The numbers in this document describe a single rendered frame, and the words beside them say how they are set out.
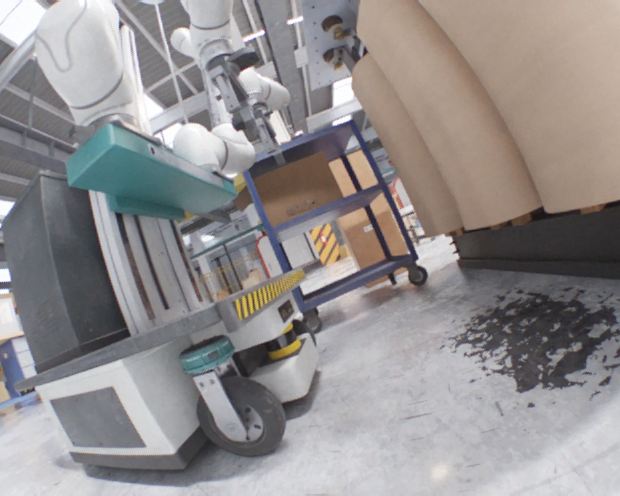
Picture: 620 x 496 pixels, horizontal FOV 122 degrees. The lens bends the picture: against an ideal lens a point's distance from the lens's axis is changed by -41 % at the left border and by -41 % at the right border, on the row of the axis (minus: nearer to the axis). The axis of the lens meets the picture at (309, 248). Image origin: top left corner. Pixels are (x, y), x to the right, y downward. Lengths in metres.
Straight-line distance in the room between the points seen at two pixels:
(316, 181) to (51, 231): 1.16
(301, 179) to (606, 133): 1.28
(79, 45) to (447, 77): 0.87
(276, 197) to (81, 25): 1.16
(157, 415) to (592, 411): 0.68
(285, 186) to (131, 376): 1.15
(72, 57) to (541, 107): 0.84
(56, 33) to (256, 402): 0.74
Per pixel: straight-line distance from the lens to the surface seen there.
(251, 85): 1.01
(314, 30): 1.59
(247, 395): 0.54
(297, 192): 1.44
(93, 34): 0.62
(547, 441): 0.43
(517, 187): 0.84
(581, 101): 0.56
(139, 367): 0.59
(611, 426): 0.43
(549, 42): 0.57
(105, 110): 0.72
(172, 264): 0.99
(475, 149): 0.85
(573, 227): 0.84
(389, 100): 1.32
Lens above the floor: 0.32
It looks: 3 degrees up
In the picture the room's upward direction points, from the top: 23 degrees counter-clockwise
